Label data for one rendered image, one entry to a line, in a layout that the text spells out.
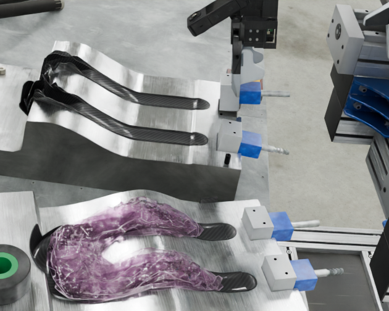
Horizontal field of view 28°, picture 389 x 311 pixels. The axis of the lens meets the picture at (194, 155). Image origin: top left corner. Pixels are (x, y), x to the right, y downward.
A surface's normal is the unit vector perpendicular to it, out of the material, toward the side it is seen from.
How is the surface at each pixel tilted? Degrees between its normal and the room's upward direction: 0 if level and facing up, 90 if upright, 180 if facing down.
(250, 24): 82
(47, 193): 0
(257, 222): 0
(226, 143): 85
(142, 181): 90
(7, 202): 0
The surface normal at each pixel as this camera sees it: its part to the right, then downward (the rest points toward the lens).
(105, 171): -0.05, 0.63
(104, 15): 0.14, -0.76
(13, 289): 0.59, 0.57
